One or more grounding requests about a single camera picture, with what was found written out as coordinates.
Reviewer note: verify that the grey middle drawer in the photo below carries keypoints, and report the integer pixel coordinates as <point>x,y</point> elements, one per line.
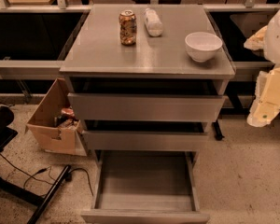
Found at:
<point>144,135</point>

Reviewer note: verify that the black stand leg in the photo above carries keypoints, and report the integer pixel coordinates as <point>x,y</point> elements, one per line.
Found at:
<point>218,133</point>

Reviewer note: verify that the grey drawer cabinet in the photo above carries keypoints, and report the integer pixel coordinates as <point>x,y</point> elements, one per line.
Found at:
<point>149,96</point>

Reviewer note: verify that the grey drawer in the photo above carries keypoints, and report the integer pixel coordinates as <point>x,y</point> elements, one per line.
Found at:
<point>148,99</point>
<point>144,135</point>
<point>145,187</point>

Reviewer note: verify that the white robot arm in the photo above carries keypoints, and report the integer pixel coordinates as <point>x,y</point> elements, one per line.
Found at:
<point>271,49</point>

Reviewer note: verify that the metal frame shelf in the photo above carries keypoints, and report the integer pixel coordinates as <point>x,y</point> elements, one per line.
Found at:
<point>42,43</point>

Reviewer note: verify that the grey top drawer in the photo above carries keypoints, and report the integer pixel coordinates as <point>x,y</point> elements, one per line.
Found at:
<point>148,99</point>

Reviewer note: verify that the grey bottom drawer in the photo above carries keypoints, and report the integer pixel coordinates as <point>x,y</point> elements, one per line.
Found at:
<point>145,187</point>

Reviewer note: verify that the white bowl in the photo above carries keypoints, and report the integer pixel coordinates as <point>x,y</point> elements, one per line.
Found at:
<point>202,46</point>

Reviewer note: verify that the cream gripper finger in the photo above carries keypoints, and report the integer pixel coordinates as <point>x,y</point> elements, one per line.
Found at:
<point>266,105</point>
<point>256,41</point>

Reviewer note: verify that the cardboard box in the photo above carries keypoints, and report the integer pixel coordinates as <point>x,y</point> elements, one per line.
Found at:
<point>50,135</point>

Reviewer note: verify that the items in cardboard box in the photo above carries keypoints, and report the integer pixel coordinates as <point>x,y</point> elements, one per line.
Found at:
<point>66,119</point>

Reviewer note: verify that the orange soda can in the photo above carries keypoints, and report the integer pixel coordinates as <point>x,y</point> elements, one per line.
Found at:
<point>128,27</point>

